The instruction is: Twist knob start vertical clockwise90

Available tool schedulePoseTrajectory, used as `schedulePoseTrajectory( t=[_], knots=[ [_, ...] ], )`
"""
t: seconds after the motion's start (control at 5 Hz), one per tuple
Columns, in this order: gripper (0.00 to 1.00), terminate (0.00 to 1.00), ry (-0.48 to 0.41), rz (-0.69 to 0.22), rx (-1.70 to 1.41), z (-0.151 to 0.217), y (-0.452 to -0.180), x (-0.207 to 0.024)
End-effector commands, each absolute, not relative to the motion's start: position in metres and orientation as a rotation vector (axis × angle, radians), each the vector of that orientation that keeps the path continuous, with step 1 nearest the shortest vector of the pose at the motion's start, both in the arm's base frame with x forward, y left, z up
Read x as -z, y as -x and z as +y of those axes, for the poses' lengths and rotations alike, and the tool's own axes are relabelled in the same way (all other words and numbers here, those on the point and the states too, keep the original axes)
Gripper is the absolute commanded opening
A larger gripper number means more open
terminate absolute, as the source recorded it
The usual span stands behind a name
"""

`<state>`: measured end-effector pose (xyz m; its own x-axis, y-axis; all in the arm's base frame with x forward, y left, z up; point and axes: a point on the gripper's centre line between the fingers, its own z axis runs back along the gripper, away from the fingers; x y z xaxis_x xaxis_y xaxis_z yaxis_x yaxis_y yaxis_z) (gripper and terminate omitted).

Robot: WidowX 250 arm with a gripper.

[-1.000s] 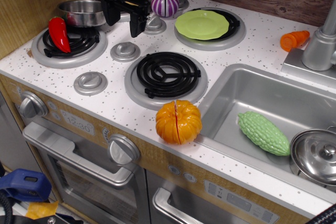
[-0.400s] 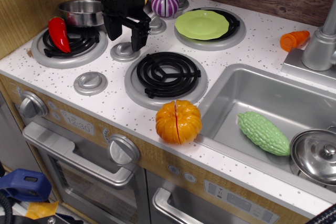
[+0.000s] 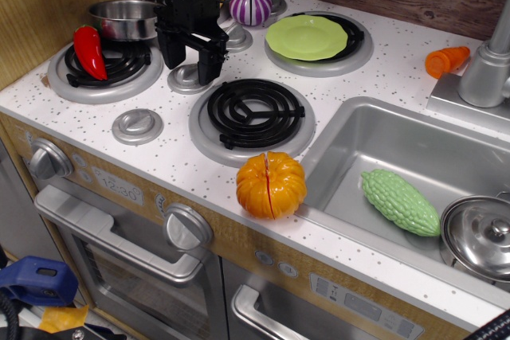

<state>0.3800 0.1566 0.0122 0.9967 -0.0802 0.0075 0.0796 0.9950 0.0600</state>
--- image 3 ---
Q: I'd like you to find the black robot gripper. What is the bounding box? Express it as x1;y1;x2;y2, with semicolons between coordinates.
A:
155;0;228;86

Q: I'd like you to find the silver stove knob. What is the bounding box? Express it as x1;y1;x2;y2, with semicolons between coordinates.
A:
112;109;163;146
167;64;213;96
225;22;253;53

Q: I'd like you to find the far rear silver knob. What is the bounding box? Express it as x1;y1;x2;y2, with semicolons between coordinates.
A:
270;0;287;18

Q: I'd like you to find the right silver oven knob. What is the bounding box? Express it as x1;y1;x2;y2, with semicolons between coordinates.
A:
163;202;214;252

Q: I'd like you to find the silver oven knob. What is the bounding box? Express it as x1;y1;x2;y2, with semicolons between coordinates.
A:
29;138;74;180
163;202;214;252

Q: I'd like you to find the left silver oven knob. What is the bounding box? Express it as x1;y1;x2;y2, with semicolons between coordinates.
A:
29;138;74;180

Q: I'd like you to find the left black stove burner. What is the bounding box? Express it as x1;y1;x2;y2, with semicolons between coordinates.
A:
47;40;163;104

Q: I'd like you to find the black stove burner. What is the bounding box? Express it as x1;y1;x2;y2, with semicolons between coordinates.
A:
189;79;316;168
47;40;163;104

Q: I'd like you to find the small steel pot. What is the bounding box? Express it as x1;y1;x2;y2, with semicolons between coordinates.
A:
88;0;159;41

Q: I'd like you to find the purple white toy onion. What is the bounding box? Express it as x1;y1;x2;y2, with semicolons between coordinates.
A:
229;0;273;26

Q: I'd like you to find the centre black stove burner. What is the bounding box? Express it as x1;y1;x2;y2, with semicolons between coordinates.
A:
189;79;316;168

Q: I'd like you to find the red toy chili pepper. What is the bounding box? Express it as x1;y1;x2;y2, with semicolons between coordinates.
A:
73;25;108;80

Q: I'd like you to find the green plastic plate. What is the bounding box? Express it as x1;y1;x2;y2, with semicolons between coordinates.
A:
265;14;348;61

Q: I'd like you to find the orange toy pumpkin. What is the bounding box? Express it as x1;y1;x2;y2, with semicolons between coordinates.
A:
236;151;308;220

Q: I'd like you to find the right rear black burner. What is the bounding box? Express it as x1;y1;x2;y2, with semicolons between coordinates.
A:
265;11;374;78

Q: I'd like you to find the orange toy carrot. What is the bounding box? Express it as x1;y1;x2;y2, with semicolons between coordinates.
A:
425;46;471;79

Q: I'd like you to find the green toy bitter gourd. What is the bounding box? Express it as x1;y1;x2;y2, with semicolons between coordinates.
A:
361;169;441;237

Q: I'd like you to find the silver toy sink basin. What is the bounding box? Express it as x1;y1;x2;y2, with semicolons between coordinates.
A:
298;97;509;309

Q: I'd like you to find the blue clamp tool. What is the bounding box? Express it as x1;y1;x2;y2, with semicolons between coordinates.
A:
1;256;79;307

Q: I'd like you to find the silver toy faucet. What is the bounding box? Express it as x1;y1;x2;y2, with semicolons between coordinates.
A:
426;0;510;136

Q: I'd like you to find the yellow tape piece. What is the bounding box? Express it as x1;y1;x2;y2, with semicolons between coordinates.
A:
38;305;88;334

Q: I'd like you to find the steel pot with lid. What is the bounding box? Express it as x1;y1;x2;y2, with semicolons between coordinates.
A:
440;191;509;291

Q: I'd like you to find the silver oven door handle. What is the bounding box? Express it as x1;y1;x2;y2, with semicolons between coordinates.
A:
34;186;203;287

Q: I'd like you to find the silver dishwasher door handle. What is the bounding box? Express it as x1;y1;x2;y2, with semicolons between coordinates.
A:
230;284;306;340

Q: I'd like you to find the black cable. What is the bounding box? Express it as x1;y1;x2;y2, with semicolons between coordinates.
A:
0;290;21;340

